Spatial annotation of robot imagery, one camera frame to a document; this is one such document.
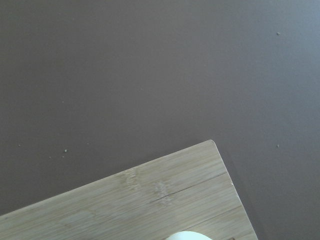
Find wooden cutting board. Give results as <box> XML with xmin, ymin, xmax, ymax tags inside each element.
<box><xmin>0</xmin><ymin>140</ymin><xmax>257</xmax><ymax>240</ymax></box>

